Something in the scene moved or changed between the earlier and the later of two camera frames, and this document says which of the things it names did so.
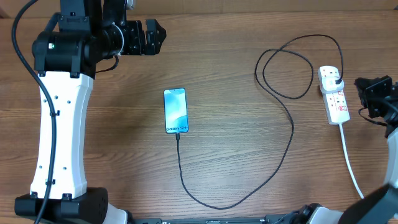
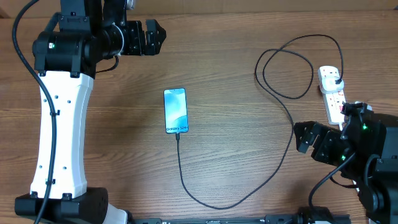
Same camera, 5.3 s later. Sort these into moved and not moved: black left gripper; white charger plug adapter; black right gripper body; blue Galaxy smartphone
Moved: black right gripper body
Not moved: blue Galaxy smartphone; black left gripper; white charger plug adapter
